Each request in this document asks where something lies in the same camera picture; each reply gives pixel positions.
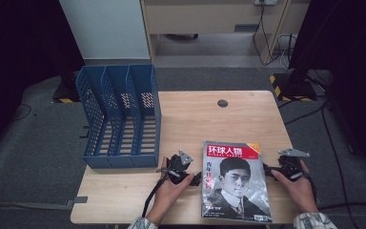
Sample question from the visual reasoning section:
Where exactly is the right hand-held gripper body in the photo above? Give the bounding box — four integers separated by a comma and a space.
276, 147, 311, 183

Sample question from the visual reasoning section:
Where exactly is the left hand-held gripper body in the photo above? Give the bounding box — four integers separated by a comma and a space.
165, 149, 194, 186

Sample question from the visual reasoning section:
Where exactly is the portrait cover magazine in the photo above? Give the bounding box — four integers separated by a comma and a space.
200, 140, 274, 223

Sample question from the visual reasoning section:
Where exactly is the blue plastic file rack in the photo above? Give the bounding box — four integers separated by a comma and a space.
75, 63, 162, 170

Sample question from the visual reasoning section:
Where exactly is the person's left hand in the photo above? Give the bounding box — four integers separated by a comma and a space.
153, 156, 195, 210

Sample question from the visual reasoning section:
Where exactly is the person's right hand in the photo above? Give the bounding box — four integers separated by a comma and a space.
270, 159, 318, 209

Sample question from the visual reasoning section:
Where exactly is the black stand base striped tape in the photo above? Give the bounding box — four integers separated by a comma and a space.
51, 75, 82, 104
269, 71, 318, 103

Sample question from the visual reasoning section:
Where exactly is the grey tape strip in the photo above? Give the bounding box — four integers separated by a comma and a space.
66, 196, 89, 211

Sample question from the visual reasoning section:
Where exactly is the black curtain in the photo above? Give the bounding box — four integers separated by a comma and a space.
288, 0, 366, 175
0, 0, 85, 160

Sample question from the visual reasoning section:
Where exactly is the beige wooden desk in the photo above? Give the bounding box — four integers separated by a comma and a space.
139, 0, 311, 65

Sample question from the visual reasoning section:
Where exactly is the white cabinet panel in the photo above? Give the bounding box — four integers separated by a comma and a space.
59, 0, 152, 61

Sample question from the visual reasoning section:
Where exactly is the right hand-held gripper cable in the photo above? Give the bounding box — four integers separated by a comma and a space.
303, 170, 318, 206

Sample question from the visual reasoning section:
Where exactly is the short black floor cable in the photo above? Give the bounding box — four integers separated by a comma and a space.
283, 104, 328, 126

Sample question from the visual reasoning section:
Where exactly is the long black floor cable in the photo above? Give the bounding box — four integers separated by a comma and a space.
317, 98, 366, 212

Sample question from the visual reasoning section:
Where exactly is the white cable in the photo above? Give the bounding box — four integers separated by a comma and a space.
276, 32, 297, 71

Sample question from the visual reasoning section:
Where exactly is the black hanging cable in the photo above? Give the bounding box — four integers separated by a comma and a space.
252, 3, 282, 68

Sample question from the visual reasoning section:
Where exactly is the thin looped floor cable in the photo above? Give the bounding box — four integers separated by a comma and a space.
11, 103, 32, 122

